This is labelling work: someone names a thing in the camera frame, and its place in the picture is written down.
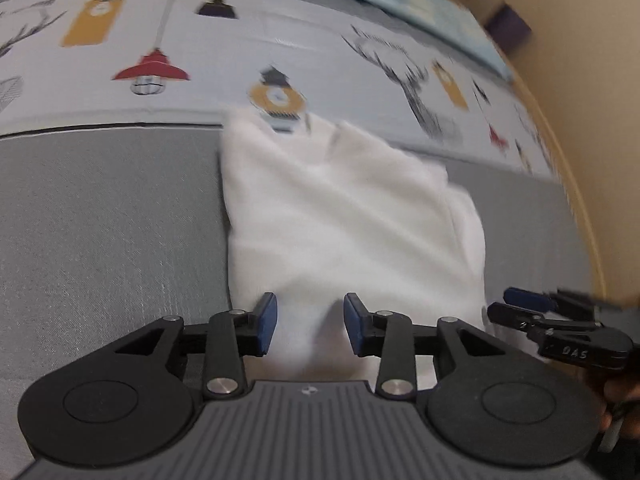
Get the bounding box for grey printed bed sheet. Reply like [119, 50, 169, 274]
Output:
[1, 0, 593, 479]

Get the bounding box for purple box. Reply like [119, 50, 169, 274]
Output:
[485, 3, 532, 54]

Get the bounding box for white t-shirt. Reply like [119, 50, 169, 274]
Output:
[219, 106, 544, 391]

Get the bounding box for person's right hand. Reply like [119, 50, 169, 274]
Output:
[600, 379, 640, 440]

